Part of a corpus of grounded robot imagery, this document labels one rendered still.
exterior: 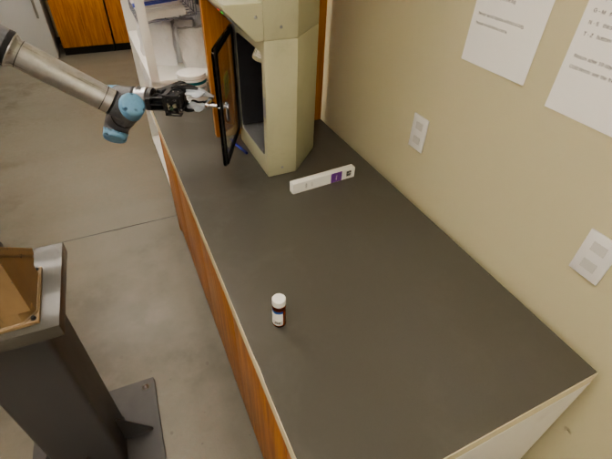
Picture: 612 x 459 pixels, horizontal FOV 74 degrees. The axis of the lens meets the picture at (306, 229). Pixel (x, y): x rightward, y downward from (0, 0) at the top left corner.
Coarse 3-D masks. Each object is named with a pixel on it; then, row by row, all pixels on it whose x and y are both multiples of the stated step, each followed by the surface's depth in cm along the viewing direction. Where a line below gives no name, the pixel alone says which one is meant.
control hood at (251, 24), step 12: (216, 0) 114; (228, 0) 114; (240, 0) 115; (252, 0) 115; (228, 12) 111; (240, 12) 112; (252, 12) 113; (240, 24) 114; (252, 24) 115; (252, 36) 117
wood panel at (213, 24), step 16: (320, 0) 156; (208, 16) 143; (320, 16) 160; (208, 32) 146; (320, 32) 164; (208, 48) 149; (320, 48) 168; (208, 64) 153; (320, 64) 172; (320, 80) 177; (320, 96) 181; (320, 112) 186
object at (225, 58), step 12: (228, 36) 137; (228, 48) 138; (228, 60) 139; (228, 72) 140; (216, 84) 125; (228, 84) 141; (216, 96) 127; (228, 96) 142; (228, 132) 144; (228, 144) 145
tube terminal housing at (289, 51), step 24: (264, 0) 113; (288, 0) 115; (312, 0) 127; (264, 24) 116; (288, 24) 119; (312, 24) 132; (264, 48) 121; (288, 48) 124; (312, 48) 138; (264, 72) 125; (288, 72) 128; (312, 72) 144; (264, 96) 131; (288, 96) 133; (312, 96) 151; (264, 120) 137; (288, 120) 139; (312, 120) 158; (288, 144) 145; (312, 144) 166; (264, 168) 152; (288, 168) 151
